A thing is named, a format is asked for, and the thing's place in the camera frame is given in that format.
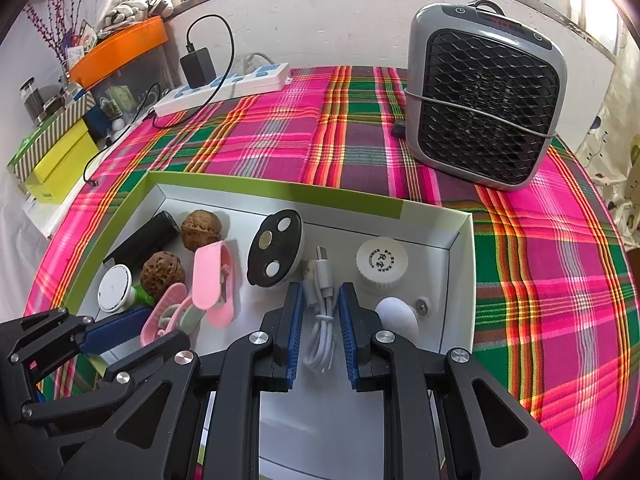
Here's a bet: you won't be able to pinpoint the pink hook clip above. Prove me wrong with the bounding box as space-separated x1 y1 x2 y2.
140 283 205 347

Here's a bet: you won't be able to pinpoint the white disc green base stand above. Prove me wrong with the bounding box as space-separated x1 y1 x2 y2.
96 264 155 314

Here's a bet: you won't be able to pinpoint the white usb cable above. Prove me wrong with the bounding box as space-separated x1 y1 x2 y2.
300 245 338 374

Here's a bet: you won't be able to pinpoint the brown walnut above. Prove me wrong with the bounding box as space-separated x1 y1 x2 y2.
140 252 186 301
180 209 222 252

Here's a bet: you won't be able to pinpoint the white round jar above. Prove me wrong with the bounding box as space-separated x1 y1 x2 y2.
356 236 409 292

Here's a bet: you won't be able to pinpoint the pink folding clip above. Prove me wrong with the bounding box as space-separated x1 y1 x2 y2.
191 240 234 328

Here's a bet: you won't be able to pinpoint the black oval magnetic holder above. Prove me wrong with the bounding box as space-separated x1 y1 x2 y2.
246 209 305 288

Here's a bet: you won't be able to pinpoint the white round silicone cap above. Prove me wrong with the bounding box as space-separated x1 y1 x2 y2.
375 296 430 344

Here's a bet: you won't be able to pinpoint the green white cardboard box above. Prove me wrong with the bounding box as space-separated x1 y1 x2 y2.
62 170 478 480

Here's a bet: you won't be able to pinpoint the black silver flashlight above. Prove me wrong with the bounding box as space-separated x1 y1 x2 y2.
102 211 179 272

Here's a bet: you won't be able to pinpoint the yellow shoe box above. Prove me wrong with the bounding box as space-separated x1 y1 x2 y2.
25 118 98 205

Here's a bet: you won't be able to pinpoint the pink plaid tablecloth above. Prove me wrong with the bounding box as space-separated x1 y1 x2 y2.
25 66 639 479

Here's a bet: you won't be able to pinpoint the striped cardboard box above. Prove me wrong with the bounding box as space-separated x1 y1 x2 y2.
8 91 96 183

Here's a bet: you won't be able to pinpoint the grey mini fan heater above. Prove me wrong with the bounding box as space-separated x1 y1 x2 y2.
404 1 567 191

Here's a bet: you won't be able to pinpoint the white power strip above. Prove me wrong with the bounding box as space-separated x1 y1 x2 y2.
154 63 291 118

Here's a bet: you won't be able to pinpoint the black power adapter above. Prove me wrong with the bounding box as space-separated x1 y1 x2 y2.
180 42 217 89

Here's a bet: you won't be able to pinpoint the orange plastic tray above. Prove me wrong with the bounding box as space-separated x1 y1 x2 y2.
70 16 168 90

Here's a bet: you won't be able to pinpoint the purple dried flower branches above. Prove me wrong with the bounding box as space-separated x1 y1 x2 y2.
23 0 84 72

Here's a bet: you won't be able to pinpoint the patterned cream curtain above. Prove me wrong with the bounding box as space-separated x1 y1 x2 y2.
577 30 639 250

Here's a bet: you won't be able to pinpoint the black charging cable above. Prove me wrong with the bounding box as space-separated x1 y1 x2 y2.
81 13 237 188

